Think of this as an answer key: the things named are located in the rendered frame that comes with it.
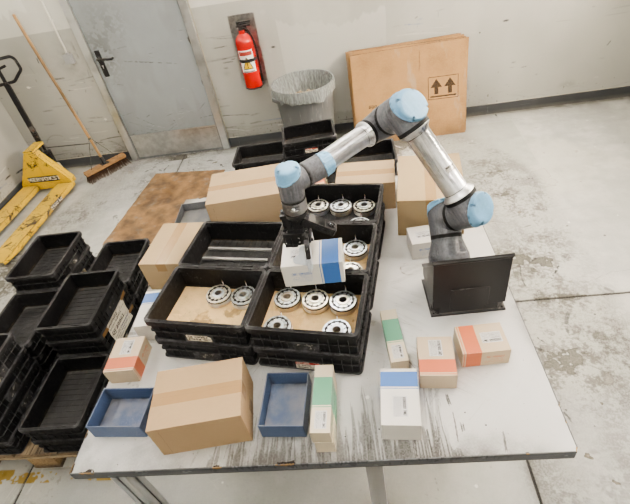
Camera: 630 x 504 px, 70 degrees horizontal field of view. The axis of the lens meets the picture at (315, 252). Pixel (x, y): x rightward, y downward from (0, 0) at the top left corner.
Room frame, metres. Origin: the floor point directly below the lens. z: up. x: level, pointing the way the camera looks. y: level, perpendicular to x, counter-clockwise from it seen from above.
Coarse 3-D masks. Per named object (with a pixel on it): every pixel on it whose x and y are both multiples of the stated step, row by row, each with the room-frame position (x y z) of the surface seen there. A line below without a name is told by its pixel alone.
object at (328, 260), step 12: (324, 240) 1.17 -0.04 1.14; (336, 240) 1.16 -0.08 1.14; (288, 252) 1.15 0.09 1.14; (312, 252) 1.12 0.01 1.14; (324, 252) 1.11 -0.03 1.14; (336, 252) 1.10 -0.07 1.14; (288, 264) 1.09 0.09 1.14; (324, 264) 1.06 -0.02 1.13; (336, 264) 1.06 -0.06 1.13; (288, 276) 1.08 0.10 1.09; (300, 276) 1.07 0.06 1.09; (312, 276) 1.07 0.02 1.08; (324, 276) 1.06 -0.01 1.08; (336, 276) 1.06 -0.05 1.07
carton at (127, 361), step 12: (144, 336) 1.24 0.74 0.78; (120, 348) 1.21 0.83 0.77; (132, 348) 1.19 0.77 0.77; (144, 348) 1.20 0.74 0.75; (108, 360) 1.16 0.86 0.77; (120, 360) 1.14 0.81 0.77; (132, 360) 1.13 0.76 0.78; (144, 360) 1.17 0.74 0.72; (108, 372) 1.10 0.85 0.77; (120, 372) 1.09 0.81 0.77; (132, 372) 1.09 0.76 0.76
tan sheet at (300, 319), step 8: (360, 296) 1.18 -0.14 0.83; (272, 304) 1.23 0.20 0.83; (272, 312) 1.18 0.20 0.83; (296, 312) 1.16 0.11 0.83; (304, 312) 1.15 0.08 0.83; (328, 312) 1.13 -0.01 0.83; (264, 320) 1.15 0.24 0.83; (296, 320) 1.12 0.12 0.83; (304, 320) 1.11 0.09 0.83; (312, 320) 1.11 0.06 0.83; (320, 320) 1.10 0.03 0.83; (328, 320) 1.09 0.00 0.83; (352, 320) 1.07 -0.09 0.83; (296, 328) 1.08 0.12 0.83; (304, 328) 1.08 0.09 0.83; (312, 328) 1.07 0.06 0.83; (320, 328) 1.06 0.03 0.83; (352, 328) 1.03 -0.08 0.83
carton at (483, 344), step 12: (480, 324) 0.98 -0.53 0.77; (492, 324) 0.97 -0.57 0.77; (456, 336) 0.96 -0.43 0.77; (468, 336) 0.94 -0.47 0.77; (480, 336) 0.93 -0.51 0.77; (492, 336) 0.92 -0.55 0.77; (504, 336) 0.91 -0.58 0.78; (456, 348) 0.95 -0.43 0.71; (468, 348) 0.89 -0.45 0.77; (480, 348) 0.89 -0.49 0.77; (492, 348) 0.88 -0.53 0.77; (504, 348) 0.87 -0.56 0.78; (468, 360) 0.87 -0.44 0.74; (480, 360) 0.87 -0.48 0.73; (492, 360) 0.86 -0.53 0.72; (504, 360) 0.86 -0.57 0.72
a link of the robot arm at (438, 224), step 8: (440, 200) 1.32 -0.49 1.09; (432, 208) 1.32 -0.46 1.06; (440, 208) 1.30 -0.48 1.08; (432, 216) 1.31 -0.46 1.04; (440, 216) 1.27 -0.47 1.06; (432, 224) 1.29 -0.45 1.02; (440, 224) 1.26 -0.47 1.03; (448, 224) 1.24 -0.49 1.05; (432, 232) 1.27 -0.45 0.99; (440, 232) 1.25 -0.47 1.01; (448, 232) 1.24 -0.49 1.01
